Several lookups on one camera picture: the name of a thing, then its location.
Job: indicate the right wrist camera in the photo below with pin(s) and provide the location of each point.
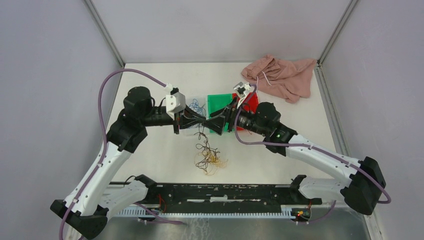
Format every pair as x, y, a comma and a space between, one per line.
244, 92

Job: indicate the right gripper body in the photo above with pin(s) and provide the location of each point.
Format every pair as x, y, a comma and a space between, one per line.
231, 118

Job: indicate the clear plastic bin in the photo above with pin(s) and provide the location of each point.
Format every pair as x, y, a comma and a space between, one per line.
200, 105

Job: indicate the green plastic bin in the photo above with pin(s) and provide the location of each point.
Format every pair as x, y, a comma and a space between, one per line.
218, 101

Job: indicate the pink cloth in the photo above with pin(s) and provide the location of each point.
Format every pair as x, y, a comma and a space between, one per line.
285, 79

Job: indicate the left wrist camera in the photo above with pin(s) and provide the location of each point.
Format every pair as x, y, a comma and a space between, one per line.
175, 102

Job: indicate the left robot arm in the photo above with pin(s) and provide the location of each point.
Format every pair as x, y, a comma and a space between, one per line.
119, 143

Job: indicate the red plastic bin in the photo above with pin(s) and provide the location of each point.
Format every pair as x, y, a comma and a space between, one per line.
251, 105

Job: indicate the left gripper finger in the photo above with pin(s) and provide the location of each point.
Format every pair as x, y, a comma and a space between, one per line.
192, 124
189, 114

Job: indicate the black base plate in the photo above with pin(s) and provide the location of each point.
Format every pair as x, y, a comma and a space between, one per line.
190, 198

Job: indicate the aluminium frame rail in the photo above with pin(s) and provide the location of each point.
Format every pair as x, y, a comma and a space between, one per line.
360, 195

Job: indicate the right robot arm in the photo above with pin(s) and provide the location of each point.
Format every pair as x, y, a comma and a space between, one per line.
280, 139

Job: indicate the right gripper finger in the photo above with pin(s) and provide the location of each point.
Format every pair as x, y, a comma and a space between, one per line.
215, 125
223, 113

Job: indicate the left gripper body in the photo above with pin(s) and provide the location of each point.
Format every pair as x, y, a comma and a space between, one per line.
176, 122

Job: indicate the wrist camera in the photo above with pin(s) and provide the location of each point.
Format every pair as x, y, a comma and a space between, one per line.
244, 92
175, 102

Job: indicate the white cable duct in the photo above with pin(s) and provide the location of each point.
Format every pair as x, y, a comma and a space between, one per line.
134, 211

